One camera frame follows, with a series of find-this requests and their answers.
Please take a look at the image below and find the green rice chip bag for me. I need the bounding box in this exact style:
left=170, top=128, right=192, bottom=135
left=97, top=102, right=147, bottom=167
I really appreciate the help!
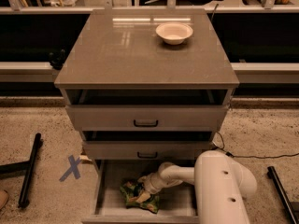
left=120, top=179, right=160, bottom=214

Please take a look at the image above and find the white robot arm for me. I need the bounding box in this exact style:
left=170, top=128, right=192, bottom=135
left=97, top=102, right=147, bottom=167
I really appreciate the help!
left=136, top=150, right=257, bottom=224

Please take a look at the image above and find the bottom grey drawer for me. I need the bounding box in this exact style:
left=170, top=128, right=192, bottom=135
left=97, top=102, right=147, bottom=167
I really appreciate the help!
left=82, top=160, right=199, bottom=224

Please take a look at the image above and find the grey drawer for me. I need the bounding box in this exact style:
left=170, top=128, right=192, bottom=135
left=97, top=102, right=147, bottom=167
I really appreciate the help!
left=82, top=160, right=199, bottom=224
left=82, top=131, right=214, bottom=160
left=66, top=90, right=228, bottom=132

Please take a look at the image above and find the middle grey drawer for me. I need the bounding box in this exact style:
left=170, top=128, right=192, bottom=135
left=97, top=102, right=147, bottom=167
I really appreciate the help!
left=82, top=131, right=214, bottom=160

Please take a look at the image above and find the top grey drawer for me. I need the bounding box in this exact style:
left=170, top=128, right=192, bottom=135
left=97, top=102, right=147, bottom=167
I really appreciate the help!
left=66, top=90, right=228, bottom=132

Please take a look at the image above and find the grey drawer cabinet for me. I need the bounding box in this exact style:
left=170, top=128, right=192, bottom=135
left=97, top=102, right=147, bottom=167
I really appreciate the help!
left=54, top=8, right=240, bottom=161

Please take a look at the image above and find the blue tape cross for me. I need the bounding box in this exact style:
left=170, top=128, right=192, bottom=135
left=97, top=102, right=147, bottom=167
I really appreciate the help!
left=59, top=155, right=80, bottom=182

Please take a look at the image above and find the black stand leg left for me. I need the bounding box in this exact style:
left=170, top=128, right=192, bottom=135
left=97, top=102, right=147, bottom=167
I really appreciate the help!
left=0, top=133, right=43, bottom=209

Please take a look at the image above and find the black stand leg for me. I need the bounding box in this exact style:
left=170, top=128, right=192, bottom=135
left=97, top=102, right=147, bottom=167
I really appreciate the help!
left=0, top=133, right=43, bottom=209
left=267, top=166, right=299, bottom=224

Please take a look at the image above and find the brown shoe tip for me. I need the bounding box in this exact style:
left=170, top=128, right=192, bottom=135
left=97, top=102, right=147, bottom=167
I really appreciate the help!
left=0, top=189, right=9, bottom=210

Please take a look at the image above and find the black stand leg right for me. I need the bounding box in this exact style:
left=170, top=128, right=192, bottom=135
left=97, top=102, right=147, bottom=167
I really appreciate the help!
left=267, top=166, right=299, bottom=224

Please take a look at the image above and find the white bowl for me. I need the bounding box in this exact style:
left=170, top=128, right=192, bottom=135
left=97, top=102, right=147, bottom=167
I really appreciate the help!
left=156, top=22, right=193, bottom=45

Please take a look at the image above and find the black floor cable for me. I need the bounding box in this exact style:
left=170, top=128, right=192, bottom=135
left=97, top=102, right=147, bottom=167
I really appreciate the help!
left=211, top=132, right=299, bottom=160

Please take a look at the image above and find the black clamp on rail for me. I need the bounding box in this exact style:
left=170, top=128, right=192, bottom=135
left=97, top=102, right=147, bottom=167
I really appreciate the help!
left=49, top=49, right=66, bottom=70

